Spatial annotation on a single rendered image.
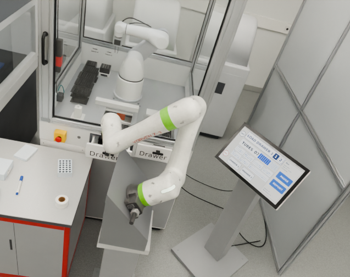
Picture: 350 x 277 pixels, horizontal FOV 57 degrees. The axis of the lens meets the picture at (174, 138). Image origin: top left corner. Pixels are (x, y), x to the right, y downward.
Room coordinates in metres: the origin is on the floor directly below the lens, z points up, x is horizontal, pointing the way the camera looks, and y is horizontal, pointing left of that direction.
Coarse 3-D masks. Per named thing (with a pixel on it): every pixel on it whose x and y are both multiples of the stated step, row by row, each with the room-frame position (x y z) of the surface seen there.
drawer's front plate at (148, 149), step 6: (138, 144) 1.66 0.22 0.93; (144, 144) 1.67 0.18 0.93; (138, 150) 1.66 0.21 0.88; (144, 150) 1.66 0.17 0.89; (150, 150) 1.67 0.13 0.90; (162, 150) 1.68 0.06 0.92; (168, 150) 1.69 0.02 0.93; (138, 156) 1.66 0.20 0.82; (144, 156) 1.66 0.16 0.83; (150, 156) 1.67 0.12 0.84; (168, 156) 1.69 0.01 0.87
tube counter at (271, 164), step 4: (256, 152) 1.70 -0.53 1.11; (260, 152) 1.69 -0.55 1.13; (256, 156) 1.68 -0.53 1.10; (260, 156) 1.67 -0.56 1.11; (264, 156) 1.67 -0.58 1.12; (260, 160) 1.65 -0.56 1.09; (264, 160) 1.65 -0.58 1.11; (268, 160) 1.64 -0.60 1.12; (268, 164) 1.63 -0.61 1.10; (272, 164) 1.62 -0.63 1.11; (276, 164) 1.62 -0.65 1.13; (272, 168) 1.60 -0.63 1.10; (276, 168) 1.60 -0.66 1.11
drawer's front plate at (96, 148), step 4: (88, 144) 1.51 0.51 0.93; (92, 144) 1.52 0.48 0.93; (96, 144) 1.53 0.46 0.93; (88, 148) 1.51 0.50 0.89; (92, 148) 1.51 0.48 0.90; (96, 148) 1.52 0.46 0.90; (100, 148) 1.52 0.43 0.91; (88, 152) 1.51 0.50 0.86; (92, 152) 1.51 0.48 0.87; (96, 152) 1.52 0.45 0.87; (100, 152) 1.52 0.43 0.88; (128, 152) 1.55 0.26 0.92; (88, 156) 1.51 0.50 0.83; (92, 156) 1.52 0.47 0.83; (100, 156) 1.52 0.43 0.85; (104, 156) 1.53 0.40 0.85; (116, 156) 1.54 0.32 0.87; (108, 160) 1.53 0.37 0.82; (112, 160) 1.54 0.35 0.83
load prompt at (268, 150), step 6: (246, 138) 1.78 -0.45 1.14; (252, 138) 1.78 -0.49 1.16; (258, 138) 1.77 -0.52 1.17; (258, 144) 1.74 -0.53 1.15; (264, 144) 1.73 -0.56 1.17; (264, 150) 1.70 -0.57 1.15; (270, 150) 1.70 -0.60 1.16; (270, 156) 1.66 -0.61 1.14; (276, 156) 1.66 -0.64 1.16; (282, 156) 1.65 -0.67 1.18; (282, 162) 1.62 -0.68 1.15
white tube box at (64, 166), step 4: (60, 160) 1.43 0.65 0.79; (64, 160) 1.44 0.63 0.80; (68, 160) 1.45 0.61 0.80; (60, 164) 1.40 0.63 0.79; (64, 164) 1.41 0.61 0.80; (68, 164) 1.42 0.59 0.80; (60, 168) 1.37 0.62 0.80; (64, 168) 1.38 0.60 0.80; (68, 168) 1.39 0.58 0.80; (60, 172) 1.34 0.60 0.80; (64, 172) 1.35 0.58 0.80; (68, 172) 1.36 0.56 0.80; (60, 176) 1.33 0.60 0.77; (64, 176) 1.34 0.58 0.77; (68, 176) 1.35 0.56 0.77
